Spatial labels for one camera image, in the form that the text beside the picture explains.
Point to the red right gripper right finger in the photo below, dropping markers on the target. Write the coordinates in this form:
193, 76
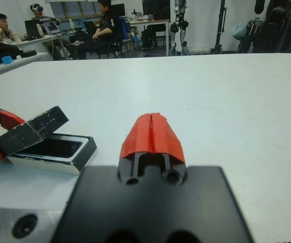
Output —
166, 138

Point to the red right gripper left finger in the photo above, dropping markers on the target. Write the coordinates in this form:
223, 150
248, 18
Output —
137, 136

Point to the black box lid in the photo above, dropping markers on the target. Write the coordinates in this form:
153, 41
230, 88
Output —
31, 131

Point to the small blue block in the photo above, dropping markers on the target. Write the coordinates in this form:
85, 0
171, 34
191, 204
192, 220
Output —
6, 60

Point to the white desk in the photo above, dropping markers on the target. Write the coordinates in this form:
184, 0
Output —
21, 62

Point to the black office chair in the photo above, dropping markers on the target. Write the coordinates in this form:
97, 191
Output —
121, 35

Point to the person in light jacket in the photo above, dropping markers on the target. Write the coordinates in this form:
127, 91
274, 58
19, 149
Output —
2, 26

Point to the silver humanoid robot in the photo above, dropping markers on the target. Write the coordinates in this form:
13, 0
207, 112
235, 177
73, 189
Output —
179, 27

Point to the black monitor on desk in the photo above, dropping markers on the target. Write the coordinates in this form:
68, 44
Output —
32, 27

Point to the seated person in black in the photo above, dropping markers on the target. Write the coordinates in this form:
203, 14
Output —
102, 30

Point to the white work table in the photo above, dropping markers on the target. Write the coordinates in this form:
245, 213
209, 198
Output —
150, 23

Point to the open laptop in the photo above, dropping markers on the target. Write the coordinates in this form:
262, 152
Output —
51, 27

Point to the black tripod stand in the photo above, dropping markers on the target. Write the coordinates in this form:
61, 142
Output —
219, 27

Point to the person wearing VR headset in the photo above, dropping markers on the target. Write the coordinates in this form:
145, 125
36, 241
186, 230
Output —
42, 14

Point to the light blue plastic bag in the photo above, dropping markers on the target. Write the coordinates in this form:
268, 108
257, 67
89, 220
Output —
239, 31

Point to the large black monitor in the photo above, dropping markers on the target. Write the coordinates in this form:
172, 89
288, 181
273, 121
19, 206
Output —
156, 8

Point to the dark equipment pile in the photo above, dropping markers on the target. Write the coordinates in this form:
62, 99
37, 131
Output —
274, 27

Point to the white-lined camera box base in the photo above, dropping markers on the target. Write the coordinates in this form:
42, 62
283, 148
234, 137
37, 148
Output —
59, 164

